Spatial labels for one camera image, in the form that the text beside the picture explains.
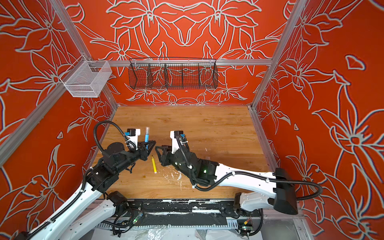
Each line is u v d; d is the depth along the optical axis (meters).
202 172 0.49
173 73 0.99
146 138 0.66
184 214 0.73
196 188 0.49
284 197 0.38
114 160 0.51
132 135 0.59
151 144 0.68
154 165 0.87
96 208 0.58
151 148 0.67
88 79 0.93
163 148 0.56
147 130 0.66
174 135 0.58
